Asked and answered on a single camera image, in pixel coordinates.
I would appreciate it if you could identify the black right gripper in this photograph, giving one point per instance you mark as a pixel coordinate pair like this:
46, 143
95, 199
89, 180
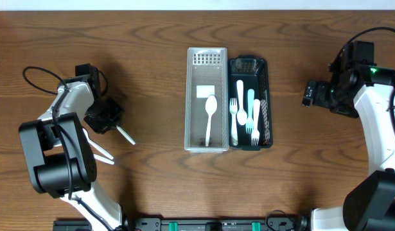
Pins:
321, 97

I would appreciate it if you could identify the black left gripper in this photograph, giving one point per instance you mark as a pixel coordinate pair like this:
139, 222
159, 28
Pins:
105, 119

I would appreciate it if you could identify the white plastic utensil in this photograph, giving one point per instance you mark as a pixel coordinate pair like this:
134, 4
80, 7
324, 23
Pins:
125, 134

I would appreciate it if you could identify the white plastic spoon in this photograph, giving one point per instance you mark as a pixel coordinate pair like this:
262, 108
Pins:
241, 114
103, 159
210, 107
97, 147

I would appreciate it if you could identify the dark green plastic basket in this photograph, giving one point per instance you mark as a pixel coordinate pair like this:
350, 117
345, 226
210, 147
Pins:
253, 71

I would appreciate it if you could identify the pale blue plastic fork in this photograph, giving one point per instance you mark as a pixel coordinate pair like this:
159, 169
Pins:
250, 103

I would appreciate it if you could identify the white plastic fork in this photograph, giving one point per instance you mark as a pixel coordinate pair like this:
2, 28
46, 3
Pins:
233, 108
255, 132

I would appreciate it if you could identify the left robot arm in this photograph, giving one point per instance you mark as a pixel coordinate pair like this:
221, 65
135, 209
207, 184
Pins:
58, 155

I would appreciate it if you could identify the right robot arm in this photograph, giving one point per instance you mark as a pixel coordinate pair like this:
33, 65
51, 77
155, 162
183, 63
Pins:
360, 89

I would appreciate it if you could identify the white label in basket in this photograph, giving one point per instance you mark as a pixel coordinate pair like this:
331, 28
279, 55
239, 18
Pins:
204, 91

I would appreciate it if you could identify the clear plastic basket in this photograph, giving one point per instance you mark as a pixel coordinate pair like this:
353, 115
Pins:
206, 125

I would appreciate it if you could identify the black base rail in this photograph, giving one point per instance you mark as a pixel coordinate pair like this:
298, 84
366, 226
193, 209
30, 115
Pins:
277, 220

